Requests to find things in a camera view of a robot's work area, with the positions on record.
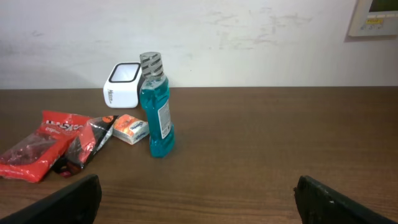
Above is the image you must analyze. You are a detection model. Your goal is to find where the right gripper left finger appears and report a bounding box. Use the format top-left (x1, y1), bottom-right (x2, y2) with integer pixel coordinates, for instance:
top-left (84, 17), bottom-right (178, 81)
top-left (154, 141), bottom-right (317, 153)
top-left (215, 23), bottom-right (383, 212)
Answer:
top-left (1, 174), bottom-right (102, 224)

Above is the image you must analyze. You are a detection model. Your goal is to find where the blue mouthwash bottle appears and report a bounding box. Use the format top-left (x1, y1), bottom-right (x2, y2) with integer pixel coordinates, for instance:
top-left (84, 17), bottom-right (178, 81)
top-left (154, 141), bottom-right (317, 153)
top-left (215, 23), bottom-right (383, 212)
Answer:
top-left (139, 52), bottom-right (175, 158)

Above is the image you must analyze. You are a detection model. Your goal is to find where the black red snack wrapper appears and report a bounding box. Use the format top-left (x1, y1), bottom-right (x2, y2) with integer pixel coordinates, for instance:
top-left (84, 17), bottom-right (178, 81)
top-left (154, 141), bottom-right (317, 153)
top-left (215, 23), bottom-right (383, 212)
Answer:
top-left (52, 115), bottom-right (118, 178)

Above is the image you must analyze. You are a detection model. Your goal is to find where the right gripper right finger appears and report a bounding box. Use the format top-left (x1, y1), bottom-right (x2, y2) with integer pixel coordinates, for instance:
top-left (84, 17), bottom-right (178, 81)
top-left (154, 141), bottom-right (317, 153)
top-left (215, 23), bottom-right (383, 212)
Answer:
top-left (294, 175), bottom-right (395, 224)

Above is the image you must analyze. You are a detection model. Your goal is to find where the red candy bag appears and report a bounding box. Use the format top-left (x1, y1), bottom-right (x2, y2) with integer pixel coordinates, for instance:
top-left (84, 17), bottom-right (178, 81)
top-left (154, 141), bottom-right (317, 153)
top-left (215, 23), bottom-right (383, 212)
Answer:
top-left (1, 110), bottom-right (90, 183)

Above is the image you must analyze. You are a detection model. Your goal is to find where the white wall control panel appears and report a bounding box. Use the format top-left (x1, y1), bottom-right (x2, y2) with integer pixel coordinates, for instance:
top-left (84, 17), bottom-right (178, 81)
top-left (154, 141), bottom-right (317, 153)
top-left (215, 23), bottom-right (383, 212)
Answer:
top-left (348, 0), bottom-right (397, 37)

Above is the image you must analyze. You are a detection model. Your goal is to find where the small orange tissue pack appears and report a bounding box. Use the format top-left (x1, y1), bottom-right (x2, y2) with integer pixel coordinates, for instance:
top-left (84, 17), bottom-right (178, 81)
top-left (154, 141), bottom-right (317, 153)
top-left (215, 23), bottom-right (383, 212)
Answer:
top-left (113, 114), bottom-right (149, 145)

